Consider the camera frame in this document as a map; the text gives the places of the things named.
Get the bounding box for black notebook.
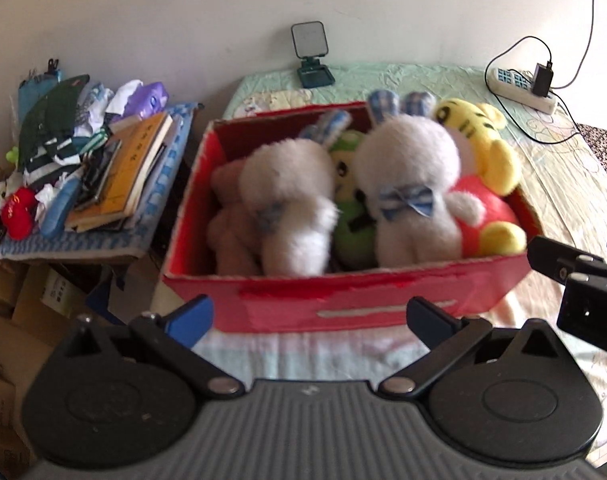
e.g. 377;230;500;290
80;139;125;207

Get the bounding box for red cardboard box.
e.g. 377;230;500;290
160;101;545;334

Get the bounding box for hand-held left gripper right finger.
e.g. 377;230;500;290
378;296;567;402

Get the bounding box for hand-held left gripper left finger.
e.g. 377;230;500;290
58;293;245;402

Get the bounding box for white plush rabbit plaid ears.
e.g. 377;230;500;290
238;109;355;279
356;90;490;267

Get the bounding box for brown cardboard box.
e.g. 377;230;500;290
0;252;115;467

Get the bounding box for blue pouch with clips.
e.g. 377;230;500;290
16;58;64;112

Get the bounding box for black charger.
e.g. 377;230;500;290
532;61;555;97

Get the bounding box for dark green striped cloth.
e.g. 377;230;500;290
17;74;92;173

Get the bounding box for patterned chair cushion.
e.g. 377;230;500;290
577;122;607;197

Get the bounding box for yellow plush tiger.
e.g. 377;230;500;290
433;98;529;259

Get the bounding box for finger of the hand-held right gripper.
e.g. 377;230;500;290
526;234;607;287

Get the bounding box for yellow book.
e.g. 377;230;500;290
64;112;174;234

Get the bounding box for grey cable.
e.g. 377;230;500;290
552;0;599;91

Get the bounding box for white power strip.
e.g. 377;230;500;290
485;66;559;114

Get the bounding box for green plush monkey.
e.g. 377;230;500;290
327;129;381;270

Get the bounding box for green folding phone stand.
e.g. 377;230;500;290
290;21;335;89

